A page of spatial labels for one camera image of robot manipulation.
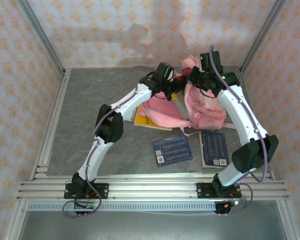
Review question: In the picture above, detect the aluminium side rail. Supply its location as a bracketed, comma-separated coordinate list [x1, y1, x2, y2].
[29, 68, 72, 180]

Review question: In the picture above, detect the slotted grey cable duct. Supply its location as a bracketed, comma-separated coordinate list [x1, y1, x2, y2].
[27, 201, 217, 212]

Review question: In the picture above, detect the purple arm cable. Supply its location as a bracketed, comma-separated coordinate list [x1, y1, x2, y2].
[209, 44, 269, 218]
[62, 65, 171, 218]

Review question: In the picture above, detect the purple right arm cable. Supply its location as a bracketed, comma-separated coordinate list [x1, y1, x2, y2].
[209, 44, 269, 218]

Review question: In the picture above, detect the aluminium frame post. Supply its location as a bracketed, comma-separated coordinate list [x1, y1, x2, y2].
[239, 0, 287, 73]
[16, 0, 66, 76]

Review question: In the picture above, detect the aluminium cross rail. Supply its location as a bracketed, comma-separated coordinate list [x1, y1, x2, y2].
[16, 174, 290, 201]

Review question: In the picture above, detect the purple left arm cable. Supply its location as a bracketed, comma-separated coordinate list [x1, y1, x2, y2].
[62, 65, 171, 218]

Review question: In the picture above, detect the grey metal shelf panel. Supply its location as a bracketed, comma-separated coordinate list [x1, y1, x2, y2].
[17, 211, 288, 240]

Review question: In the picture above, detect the yellow book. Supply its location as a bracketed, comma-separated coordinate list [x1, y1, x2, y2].
[133, 104, 174, 132]

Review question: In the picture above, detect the thin dark blue book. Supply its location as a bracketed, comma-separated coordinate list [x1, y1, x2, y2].
[151, 135, 193, 168]

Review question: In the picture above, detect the thick dark blue book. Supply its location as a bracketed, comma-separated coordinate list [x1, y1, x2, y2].
[199, 131, 230, 169]

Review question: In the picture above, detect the pink backpack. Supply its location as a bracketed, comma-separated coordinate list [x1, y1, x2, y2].
[139, 56, 239, 137]

